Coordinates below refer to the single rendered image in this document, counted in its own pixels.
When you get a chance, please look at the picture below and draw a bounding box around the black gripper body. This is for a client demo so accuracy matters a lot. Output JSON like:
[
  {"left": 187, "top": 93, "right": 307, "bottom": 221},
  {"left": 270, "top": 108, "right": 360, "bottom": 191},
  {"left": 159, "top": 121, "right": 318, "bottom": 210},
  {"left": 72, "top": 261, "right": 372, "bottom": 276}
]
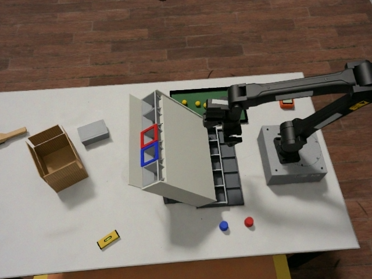
[{"left": 223, "top": 116, "right": 242, "bottom": 143}]

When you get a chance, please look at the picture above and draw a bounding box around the green tray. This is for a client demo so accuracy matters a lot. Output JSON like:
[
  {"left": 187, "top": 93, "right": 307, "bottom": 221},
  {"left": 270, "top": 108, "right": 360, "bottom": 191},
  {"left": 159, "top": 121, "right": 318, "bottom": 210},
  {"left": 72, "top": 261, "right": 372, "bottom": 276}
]
[{"left": 170, "top": 87, "right": 248, "bottom": 123}]

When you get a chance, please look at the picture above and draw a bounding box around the open brown cardboard box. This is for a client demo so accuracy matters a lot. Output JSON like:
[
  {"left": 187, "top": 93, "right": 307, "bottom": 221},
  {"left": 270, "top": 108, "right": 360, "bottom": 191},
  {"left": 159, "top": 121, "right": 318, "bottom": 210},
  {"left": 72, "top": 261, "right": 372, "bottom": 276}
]
[{"left": 26, "top": 124, "right": 89, "bottom": 193}]

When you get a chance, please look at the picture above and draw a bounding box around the blue square frame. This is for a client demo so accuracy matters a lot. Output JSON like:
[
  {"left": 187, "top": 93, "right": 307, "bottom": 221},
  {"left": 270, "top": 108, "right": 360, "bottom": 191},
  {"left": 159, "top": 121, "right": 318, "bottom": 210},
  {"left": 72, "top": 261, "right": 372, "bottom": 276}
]
[{"left": 141, "top": 141, "right": 159, "bottom": 167}]

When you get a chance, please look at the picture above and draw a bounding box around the orange pocket multimeter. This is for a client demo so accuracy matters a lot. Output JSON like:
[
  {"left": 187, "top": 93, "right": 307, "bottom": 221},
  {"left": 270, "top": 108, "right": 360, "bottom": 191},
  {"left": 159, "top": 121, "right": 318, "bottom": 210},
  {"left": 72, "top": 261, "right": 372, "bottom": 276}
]
[{"left": 279, "top": 99, "right": 294, "bottom": 109}]

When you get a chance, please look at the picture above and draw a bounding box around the red rectangular frame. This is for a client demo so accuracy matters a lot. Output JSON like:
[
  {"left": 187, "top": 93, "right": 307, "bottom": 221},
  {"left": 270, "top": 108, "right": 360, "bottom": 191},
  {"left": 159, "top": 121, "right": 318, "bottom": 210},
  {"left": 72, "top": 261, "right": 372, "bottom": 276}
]
[{"left": 141, "top": 124, "right": 158, "bottom": 149}]

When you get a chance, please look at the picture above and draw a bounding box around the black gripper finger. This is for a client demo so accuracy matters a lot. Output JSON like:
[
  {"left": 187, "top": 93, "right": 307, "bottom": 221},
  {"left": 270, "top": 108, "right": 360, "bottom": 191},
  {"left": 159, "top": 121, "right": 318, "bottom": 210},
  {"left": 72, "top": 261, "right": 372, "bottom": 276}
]
[{"left": 225, "top": 137, "right": 242, "bottom": 147}]

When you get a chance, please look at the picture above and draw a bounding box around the blue plug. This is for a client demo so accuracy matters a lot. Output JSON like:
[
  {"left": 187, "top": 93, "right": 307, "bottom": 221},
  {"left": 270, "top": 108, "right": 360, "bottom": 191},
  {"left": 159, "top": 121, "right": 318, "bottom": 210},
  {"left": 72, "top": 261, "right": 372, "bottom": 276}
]
[{"left": 219, "top": 221, "right": 228, "bottom": 231}]

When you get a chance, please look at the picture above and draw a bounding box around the yellow pocket level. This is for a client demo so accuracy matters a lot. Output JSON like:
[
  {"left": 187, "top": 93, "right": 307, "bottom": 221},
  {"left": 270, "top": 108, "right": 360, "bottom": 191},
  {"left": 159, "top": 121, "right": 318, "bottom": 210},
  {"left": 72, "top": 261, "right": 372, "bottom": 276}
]
[{"left": 97, "top": 230, "right": 120, "bottom": 249}]

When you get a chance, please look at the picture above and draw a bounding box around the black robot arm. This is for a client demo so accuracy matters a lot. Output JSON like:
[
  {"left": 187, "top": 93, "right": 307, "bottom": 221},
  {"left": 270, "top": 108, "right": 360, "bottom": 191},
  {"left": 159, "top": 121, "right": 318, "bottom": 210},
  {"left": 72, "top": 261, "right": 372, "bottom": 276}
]
[{"left": 202, "top": 60, "right": 372, "bottom": 164}]

